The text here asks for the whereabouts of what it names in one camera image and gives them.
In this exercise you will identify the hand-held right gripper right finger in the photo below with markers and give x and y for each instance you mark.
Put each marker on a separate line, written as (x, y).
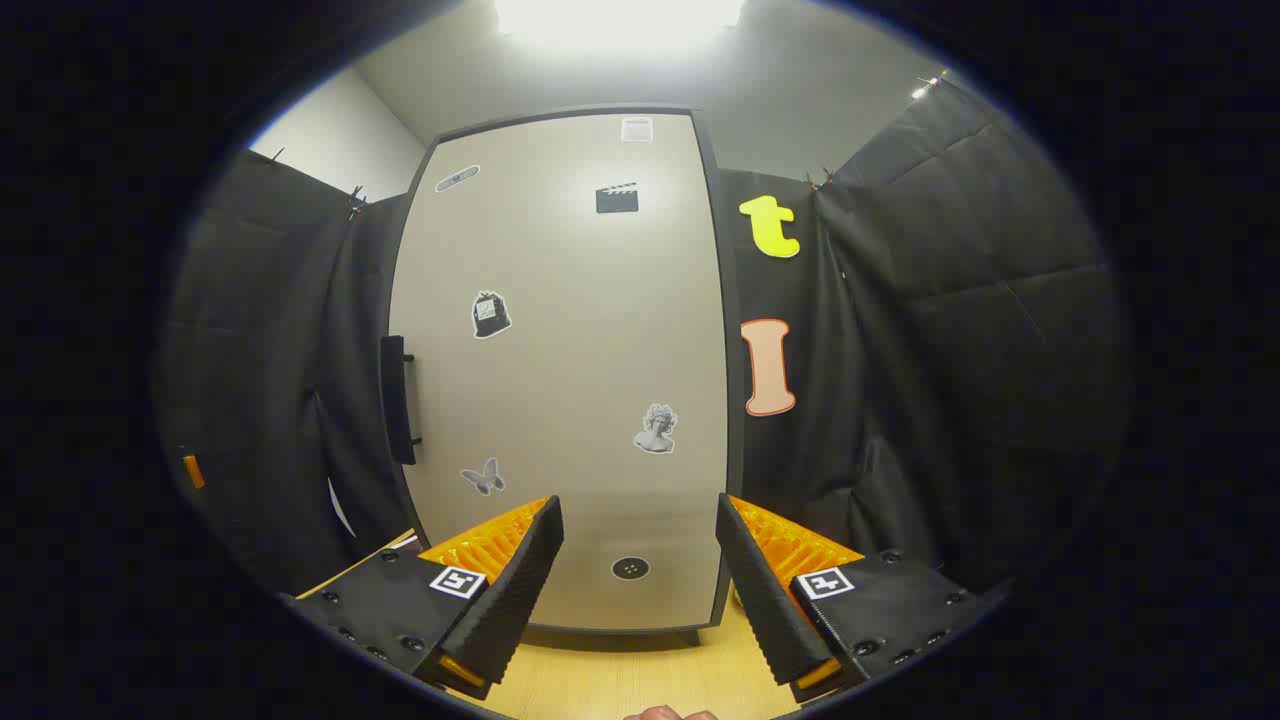
(765, 600)

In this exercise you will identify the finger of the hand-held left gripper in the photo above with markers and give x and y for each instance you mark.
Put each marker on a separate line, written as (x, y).
(193, 471)

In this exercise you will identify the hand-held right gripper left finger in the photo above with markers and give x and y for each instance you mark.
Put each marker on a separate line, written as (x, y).
(520, 590)

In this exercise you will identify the dark grey cabinet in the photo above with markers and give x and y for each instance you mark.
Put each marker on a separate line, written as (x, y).
(735, 400)

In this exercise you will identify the black backdrop cloth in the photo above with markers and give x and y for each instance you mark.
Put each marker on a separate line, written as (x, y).
(950, 350)

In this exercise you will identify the ceiling light panel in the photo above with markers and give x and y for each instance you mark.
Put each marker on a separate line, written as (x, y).
(620, 20)

